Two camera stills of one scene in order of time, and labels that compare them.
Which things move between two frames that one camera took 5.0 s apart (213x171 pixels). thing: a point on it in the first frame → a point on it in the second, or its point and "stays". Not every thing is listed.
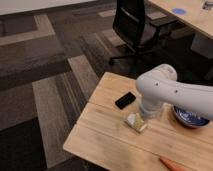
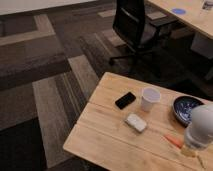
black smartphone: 125,100 stays
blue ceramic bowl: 189,118 stays
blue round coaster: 180,11 stays
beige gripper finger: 144,127 → 201,163
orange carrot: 172,165 → 175,141
